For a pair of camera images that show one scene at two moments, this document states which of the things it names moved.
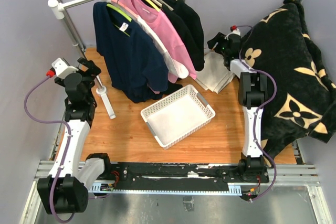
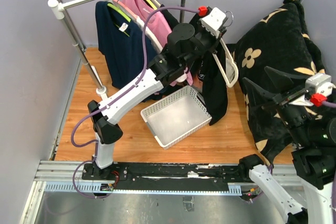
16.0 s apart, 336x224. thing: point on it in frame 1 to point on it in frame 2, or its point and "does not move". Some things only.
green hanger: [121, 13] does not move
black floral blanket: [301, 95] does not move
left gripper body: [88, 80] to [206, 40]
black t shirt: [186, 17] to [212, 84]
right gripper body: [222, 46] to [292, 110]
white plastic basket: [177, 115] does not move
